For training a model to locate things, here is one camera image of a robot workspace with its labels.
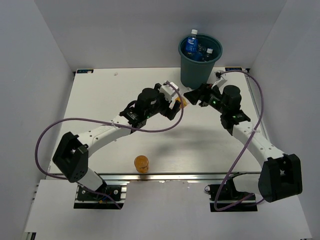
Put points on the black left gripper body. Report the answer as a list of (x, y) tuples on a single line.
[(161, 105)]

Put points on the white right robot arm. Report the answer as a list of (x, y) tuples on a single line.
[(280, 175)]

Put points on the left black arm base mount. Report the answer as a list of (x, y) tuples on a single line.
[(109, 197)]

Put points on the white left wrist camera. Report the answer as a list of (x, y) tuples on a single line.
[(169, 91)]

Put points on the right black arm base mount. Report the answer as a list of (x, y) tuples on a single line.
[(228, 195)]

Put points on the dark green plastic bin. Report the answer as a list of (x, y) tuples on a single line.
[(194, 73)]

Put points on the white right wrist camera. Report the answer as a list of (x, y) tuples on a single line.
[(220, 80)]

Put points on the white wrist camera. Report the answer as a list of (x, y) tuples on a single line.
[(220, 80), (169, 91)]

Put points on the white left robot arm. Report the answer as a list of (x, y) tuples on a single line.
[(74, 150)]

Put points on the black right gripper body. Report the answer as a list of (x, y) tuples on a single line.
[(212, 98)]

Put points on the left blue table sticker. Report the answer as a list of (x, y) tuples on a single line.
[(84, 71)]

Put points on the clear plastic bottle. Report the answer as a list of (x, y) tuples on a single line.
[(208, 56)]

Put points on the orange juice bottle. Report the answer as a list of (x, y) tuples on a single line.
[(184, 102)]

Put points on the aluminium table front rail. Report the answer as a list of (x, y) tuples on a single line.
[(170, 177)]

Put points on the blue label water bottle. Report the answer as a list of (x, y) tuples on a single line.
[(191, 45), (199, 54)]

